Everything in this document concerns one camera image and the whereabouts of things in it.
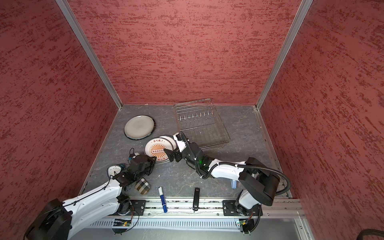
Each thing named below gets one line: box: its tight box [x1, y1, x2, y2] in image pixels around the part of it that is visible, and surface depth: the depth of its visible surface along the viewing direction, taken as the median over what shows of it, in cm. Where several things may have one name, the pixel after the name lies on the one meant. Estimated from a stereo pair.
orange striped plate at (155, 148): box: [144, 137, 174, 163], surface depth 93 cm
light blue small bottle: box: [231, 179, 237, 190], surface depth 81 cm
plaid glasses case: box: [134, 177, 150, 195], surface depth 79 cm
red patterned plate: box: [159, 135, 177, 151], surface depth 99 cm
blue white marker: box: [158, 186, 168, 213], surface depth 77 cm
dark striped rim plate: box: [124, 115, 156, 141], surface depth 106 cm
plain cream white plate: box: [124, 115, 156, 140], surface depth 106 cm
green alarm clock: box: [107, 163, 126, 179], surface depth 85 cm
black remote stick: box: [192, 187, 200, 212], surface depth 76 cm
